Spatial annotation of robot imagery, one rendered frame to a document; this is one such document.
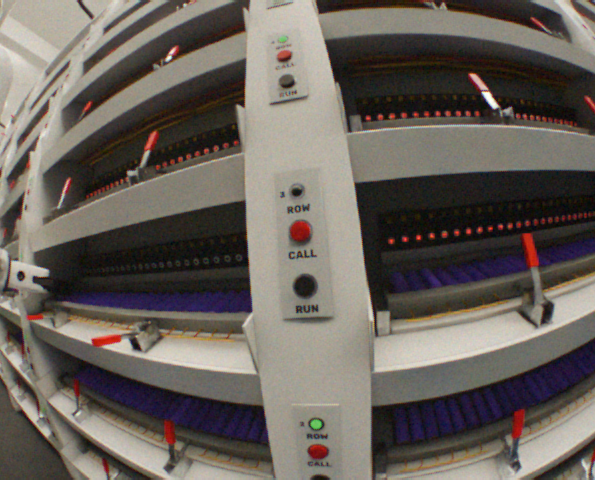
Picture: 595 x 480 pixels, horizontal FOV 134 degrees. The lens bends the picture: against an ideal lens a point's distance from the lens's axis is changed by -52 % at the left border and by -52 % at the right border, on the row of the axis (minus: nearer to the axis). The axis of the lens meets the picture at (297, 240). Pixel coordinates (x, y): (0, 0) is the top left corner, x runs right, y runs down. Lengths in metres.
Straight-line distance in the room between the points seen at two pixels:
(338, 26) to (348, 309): 0.32
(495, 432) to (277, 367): 0.30
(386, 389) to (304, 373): 0.07
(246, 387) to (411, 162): 0.25
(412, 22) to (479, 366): 0.39
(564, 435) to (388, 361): 0.34
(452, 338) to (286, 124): 0.25
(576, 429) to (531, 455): 0.09
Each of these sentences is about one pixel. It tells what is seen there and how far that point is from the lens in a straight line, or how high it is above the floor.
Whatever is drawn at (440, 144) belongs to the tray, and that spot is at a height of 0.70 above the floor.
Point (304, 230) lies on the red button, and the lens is 0.20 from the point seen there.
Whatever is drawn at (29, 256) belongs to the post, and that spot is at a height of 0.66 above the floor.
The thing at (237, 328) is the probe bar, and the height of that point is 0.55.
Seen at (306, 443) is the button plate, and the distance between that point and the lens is 0.26.
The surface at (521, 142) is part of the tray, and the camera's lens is 0.30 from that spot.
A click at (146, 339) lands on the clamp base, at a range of 0.33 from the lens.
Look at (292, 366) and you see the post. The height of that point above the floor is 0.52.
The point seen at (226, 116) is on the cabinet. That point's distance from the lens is 0.57.
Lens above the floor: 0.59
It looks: 8 degrees up
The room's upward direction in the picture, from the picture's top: 5 degrees counter-clockwise
